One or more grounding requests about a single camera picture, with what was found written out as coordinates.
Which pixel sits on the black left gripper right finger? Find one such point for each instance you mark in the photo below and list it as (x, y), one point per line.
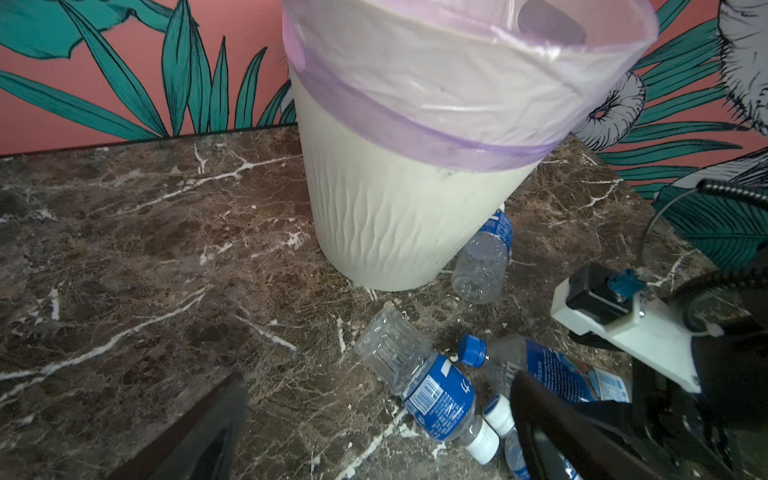
(550, 431)

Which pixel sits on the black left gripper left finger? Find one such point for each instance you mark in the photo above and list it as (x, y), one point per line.
(199, 445)

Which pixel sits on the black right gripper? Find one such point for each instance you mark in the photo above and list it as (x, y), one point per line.
(663, 425)

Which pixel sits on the blue cap crushed bottle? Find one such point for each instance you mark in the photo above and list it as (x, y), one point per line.
(566, 377)

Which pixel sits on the blue label white cap bottle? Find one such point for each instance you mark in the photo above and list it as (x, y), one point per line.
(440, 398)

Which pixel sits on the blue label bottle by bin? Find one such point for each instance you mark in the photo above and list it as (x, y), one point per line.
(480, 270)

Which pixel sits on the white ribbed trash bin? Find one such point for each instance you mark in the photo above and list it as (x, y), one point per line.
(385, 221)

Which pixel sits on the purple plastic bin liner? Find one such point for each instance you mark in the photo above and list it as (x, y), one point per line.
(472, 85)

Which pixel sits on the front blue label bottle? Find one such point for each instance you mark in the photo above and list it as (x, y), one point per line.
(498, 415)

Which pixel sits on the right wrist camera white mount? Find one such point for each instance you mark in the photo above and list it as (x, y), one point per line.
(608, 304)

